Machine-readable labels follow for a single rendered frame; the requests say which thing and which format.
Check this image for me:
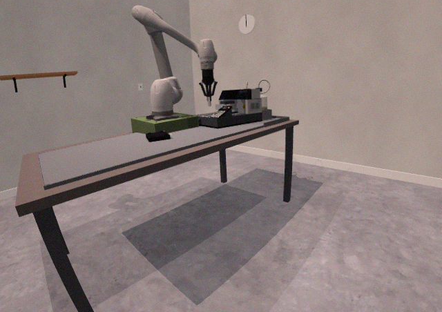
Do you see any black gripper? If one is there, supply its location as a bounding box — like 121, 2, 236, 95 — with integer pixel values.
199, 70, 218, 106

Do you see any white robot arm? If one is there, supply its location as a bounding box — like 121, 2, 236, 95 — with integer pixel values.
131, 6, 218, 121

